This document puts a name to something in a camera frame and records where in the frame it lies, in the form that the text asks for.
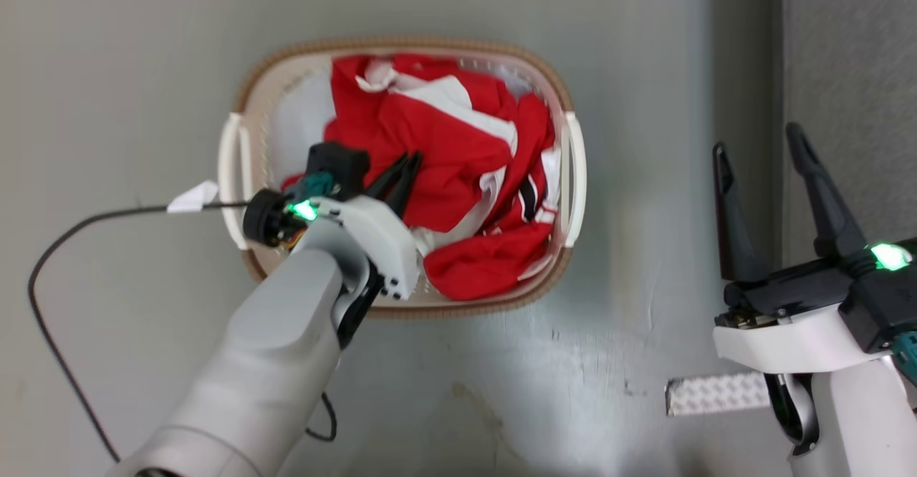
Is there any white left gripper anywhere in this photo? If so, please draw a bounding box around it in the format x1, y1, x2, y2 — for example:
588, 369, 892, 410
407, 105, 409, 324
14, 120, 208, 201
242, 150, 423, 301

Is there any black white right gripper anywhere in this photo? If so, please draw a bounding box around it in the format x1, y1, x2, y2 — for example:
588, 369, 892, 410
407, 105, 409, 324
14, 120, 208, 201
712, 122, 917, 375

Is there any red and white clothing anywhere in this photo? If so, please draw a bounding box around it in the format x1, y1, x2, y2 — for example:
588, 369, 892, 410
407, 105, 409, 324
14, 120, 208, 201
281, 53, 563, 302

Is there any cream laundry basket brown rim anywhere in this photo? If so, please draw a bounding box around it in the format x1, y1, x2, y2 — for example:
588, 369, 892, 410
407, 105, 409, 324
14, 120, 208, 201
217, 37, 588, 320

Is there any grey fabric sofa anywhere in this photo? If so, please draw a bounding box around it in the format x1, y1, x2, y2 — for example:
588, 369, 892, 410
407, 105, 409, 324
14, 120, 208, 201
706, 0, 917, 277

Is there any white textured tape strip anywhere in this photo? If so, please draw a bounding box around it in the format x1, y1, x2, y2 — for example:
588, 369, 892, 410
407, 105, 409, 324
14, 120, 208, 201
665, 372, 772, 418

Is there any white paper tag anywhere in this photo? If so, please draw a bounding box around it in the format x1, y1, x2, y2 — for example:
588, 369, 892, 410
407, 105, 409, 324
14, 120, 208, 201
166, 180, 220, 214

